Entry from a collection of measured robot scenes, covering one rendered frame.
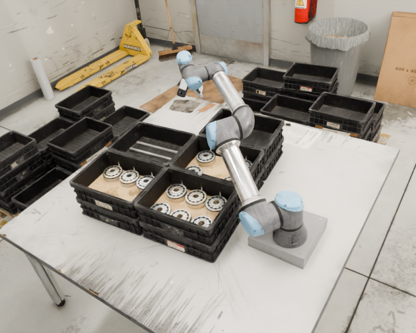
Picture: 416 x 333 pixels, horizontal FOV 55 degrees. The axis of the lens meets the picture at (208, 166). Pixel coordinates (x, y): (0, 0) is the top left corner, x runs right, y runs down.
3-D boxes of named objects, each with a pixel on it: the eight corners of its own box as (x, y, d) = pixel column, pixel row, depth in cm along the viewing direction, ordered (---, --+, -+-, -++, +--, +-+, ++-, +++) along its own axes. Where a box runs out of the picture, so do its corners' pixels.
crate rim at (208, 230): (240, 189, 185) (240, 185, 184) (210, 235, 165) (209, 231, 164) (168, 169, 202) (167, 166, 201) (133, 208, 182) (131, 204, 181)
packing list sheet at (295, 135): (323, 130, 251) (323, 129, 251) (309, 150, 237) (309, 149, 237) (276, 118, 267) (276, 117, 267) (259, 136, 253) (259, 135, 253)
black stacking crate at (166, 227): (241, 205, 191) (240, 187, 184) (212, 250, 172) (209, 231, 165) (171, 184, 208) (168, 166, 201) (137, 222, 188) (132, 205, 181)
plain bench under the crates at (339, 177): (379, 231, 274) (400, 148, 230) (273, 473, 175) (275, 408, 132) (189, 164, 351) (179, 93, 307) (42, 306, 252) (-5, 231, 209)
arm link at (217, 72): (266, 120, 176) (222, 54, 203) (243, 127, 174) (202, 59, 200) (263, 137, 185) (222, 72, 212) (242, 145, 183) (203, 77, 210)
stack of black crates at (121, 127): (132, 137, 368) (123, 104, 347) (157, 145, 353) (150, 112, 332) (100, 160, 343) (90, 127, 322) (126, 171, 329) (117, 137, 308)
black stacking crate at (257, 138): (284, 137, 231) (284, 120, 224) (265, 167, 211) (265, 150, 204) (223, 124, 247) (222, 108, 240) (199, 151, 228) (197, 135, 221)
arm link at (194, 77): (210, 77, 197) (201, 60, 201) (188, 84, 195) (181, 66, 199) (208, 86, 205) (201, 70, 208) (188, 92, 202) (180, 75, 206)
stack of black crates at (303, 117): (318, 139, 339) (321, 103, 318) (304, 158, 320) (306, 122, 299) (275, 127, 358) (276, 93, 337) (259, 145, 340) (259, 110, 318)
